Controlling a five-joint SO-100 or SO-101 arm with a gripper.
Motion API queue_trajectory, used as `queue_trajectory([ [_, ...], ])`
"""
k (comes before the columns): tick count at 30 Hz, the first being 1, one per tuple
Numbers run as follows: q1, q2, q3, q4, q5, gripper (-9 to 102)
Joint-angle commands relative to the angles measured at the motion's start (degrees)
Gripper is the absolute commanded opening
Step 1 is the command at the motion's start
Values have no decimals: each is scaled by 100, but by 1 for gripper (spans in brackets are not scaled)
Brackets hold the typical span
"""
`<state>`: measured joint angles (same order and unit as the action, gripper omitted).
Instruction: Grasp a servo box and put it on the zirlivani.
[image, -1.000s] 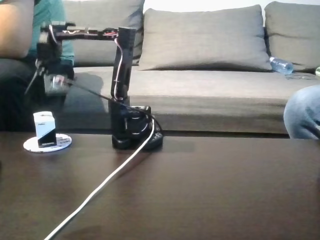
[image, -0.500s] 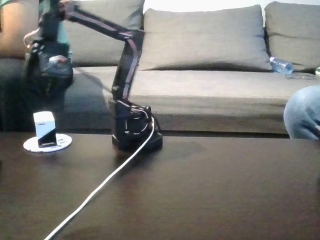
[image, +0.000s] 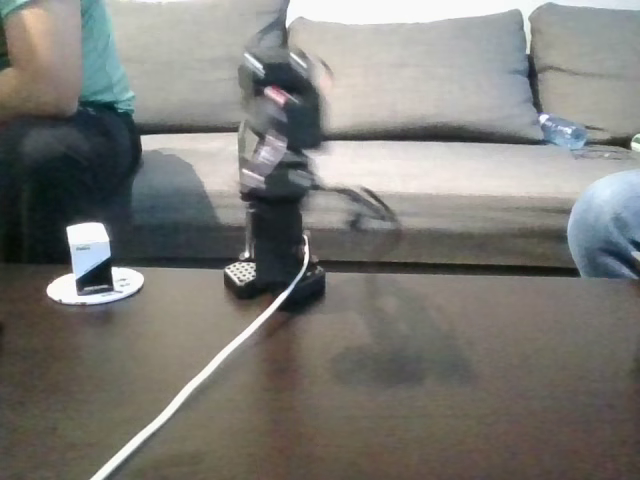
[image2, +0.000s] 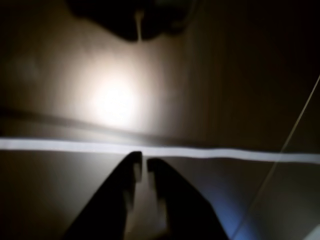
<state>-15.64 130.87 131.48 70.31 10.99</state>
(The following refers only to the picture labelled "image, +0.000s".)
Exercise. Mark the white and black servo box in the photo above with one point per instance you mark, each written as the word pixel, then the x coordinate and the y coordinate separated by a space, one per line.
pixel 90 255

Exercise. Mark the grey sofa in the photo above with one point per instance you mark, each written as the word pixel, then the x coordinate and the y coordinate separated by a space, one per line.
pixel 450 190

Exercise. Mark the person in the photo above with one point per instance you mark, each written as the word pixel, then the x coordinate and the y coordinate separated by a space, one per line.
pixel 100 75
pixel 607 225

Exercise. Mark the clear plastic water bottle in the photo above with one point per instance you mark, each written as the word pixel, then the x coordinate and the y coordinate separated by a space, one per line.
pixel 562 131

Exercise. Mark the small green object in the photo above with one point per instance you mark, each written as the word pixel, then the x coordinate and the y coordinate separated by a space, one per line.
pixel 635 142

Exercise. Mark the grey sofa back cushion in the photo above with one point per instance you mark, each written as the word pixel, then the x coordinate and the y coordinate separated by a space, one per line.
pixel 590 60
pixel 190 60
pixel 415 75

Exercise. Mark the round white coaster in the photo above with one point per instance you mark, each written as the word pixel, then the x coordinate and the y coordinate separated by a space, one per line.
pixel 125 285

